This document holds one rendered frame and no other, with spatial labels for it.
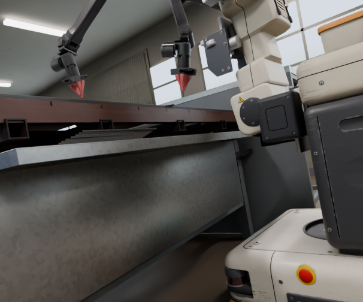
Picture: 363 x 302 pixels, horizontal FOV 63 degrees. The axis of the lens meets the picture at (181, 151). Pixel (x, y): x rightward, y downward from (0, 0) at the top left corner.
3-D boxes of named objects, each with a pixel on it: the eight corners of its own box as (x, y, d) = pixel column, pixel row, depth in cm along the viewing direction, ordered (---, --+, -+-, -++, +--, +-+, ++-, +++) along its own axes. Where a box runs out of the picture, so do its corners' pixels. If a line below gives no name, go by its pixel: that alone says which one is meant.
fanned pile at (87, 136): (17, 157, 71) (15, 141, 71) (130, 145, 103) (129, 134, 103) (47, 149, 64) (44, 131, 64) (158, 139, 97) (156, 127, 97)
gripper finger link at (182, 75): (182, 91, 128) (183, 69, 127) (169, 91, 132) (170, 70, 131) (191, 92, 133) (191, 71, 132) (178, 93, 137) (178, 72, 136)
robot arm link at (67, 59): (64, 51, 134) (74, 50, 139) (55, 56, 138) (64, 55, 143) (70, 66, 136) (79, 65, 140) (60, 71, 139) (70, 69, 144)
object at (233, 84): (135, 117, 255) (133, 112, 255) (174, 117, 305) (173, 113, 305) (289, 71, 183) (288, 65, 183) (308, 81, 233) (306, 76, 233)
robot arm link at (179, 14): (177, -16, 153) (181, 5, 162) (165, -13, 153) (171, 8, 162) (192, 30, 127) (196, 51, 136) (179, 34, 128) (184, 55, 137)
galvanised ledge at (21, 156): (-31, 177, 62) (-33, 163, 62) (226, 141, 171) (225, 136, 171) (18, 165, 51) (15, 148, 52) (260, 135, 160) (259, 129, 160)
